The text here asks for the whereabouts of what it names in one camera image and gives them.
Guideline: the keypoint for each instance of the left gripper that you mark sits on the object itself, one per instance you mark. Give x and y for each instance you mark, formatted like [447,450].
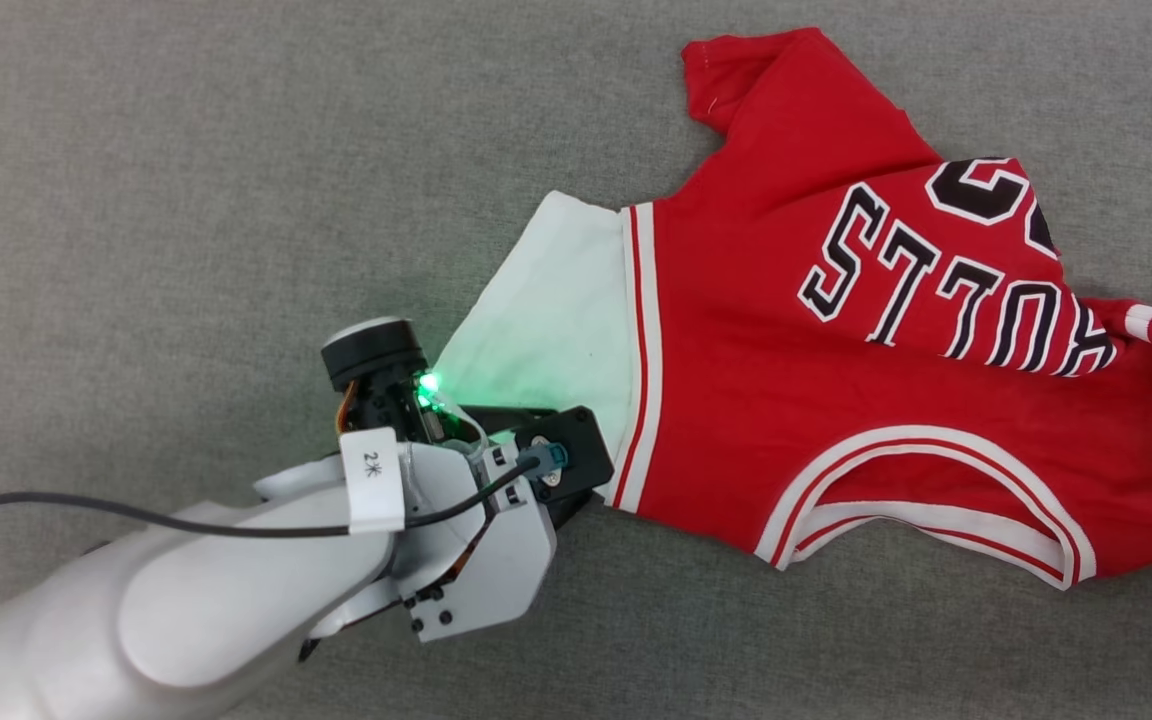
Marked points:
[381,375]

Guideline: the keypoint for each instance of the red and white basketball jersey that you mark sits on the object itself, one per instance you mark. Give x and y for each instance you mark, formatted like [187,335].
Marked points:
[736,380]

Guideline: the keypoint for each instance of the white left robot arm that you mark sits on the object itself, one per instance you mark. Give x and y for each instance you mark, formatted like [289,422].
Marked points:
[186,620]

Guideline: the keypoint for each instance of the grey fabric sofa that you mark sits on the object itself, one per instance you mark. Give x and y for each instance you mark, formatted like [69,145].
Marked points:
[186,200]

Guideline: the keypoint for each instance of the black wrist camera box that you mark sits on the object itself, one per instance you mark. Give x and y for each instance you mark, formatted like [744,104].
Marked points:
[581,440]

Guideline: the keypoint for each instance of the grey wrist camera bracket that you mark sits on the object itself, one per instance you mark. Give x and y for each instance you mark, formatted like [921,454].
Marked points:
[496,570]

